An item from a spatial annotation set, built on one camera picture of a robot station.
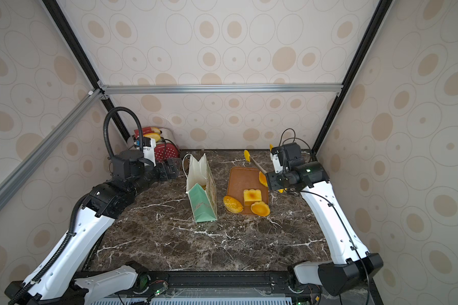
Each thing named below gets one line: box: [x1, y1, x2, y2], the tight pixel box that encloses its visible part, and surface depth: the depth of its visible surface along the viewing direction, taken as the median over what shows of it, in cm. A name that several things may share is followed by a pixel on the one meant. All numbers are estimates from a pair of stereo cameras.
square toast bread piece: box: [242, 188, 263, 206], surface depth 95 cm
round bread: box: [250, 201, 271, 217], surface depth 91 cm
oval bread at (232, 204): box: [223, 195, 244, 214], surface depth 92 cm
